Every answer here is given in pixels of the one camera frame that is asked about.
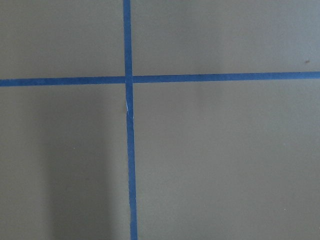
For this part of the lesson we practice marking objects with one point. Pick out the brown paper table cover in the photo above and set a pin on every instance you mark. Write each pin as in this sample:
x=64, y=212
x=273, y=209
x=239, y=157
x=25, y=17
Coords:
x=214, y=160

